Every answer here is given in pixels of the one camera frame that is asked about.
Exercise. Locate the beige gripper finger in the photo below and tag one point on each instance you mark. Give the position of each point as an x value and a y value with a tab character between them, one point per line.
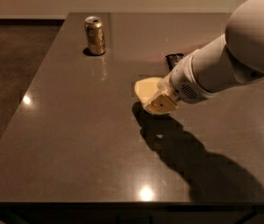
160	104

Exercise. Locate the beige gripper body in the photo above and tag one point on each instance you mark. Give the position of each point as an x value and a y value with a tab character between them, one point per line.
184	79

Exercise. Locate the yellow wavy sponge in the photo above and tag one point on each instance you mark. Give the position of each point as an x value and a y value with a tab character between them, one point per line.
146	88

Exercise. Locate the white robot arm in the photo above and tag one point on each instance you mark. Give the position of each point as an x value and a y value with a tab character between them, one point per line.
236	58

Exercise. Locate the black rxbar chocolate wrapper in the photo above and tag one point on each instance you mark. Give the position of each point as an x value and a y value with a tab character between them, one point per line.
173	59

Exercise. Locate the gold soda can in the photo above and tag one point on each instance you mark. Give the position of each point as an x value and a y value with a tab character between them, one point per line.
95	35

